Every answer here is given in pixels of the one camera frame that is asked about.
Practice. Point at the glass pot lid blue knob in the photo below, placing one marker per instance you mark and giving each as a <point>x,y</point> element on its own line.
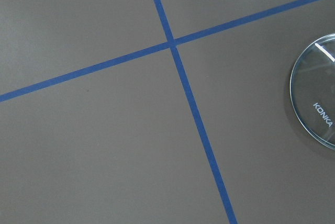
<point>311,89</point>

